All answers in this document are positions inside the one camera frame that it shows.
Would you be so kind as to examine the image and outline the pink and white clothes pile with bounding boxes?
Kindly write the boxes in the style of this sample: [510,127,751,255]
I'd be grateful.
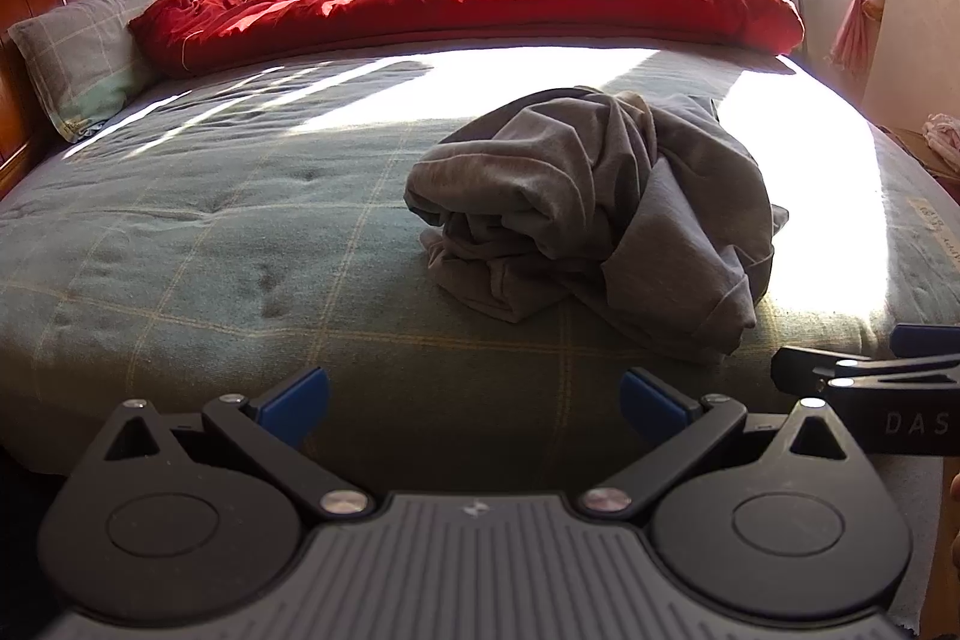
[922,113,960,175]

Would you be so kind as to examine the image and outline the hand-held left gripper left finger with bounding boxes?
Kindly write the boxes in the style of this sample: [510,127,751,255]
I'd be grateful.
[94,365,376,522]

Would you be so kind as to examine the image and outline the red duvet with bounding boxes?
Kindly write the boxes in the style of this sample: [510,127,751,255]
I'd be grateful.
[129,0,805,80]

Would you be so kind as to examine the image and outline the blue-grey garment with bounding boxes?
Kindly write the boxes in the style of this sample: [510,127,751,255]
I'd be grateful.
[600,92,790,363]

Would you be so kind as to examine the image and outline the grey plaid pillow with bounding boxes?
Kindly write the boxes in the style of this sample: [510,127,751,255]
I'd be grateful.
[7,0,177,145]

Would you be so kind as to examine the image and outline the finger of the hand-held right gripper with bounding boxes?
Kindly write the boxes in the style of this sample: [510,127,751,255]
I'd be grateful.
[771,345,960,396]
[892,325,960,357]

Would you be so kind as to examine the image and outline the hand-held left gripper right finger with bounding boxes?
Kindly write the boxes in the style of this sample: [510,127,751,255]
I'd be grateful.
[576,366,854,519]

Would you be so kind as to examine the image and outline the grey sweatpants with cream drawstring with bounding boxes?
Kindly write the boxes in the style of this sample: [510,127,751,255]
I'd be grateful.
[405,85,676,326]

